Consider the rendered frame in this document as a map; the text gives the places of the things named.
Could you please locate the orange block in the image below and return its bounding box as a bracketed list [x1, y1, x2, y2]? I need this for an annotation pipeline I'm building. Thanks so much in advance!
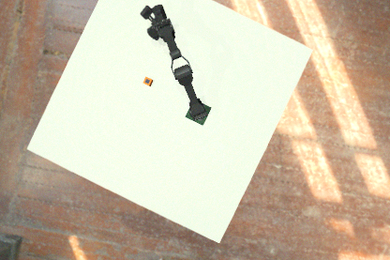
[143, 77, 153, 86]

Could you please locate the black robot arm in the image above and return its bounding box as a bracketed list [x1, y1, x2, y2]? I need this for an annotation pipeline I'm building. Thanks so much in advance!
[146, 5, 208, 121]

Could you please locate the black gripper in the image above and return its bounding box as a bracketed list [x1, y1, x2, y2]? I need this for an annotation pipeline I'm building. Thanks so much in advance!
[140, 6, 157, 27]

